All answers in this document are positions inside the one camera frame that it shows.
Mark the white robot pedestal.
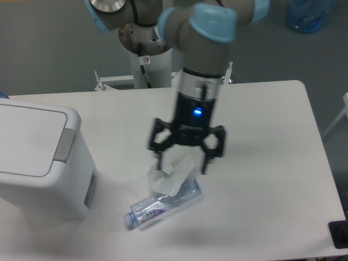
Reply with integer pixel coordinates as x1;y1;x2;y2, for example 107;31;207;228
94;23;234;92

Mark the crumpled white tissue paper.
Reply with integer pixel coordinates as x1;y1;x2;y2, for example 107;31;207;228
147;154;194;197

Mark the black device at table edge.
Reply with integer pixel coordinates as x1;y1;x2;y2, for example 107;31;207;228
328;220;347;249

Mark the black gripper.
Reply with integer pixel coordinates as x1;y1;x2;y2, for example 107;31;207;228
148;92;227;175

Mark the black cable on pedestal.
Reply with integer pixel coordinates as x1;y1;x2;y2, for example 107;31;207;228
137;42;152;89

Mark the blue plastic bag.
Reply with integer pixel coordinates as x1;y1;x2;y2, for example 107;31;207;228
285;0;335;34

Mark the white frame at right edge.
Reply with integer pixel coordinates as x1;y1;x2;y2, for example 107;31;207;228
322;93;347;142

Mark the white push-lid trash can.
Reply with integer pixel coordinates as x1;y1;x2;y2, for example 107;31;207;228
1;98;98;219

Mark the crushed clear plastic bottle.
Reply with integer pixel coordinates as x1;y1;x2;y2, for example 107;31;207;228
123;177;202;229

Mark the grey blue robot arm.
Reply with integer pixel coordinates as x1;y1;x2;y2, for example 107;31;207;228
85;1;270;167

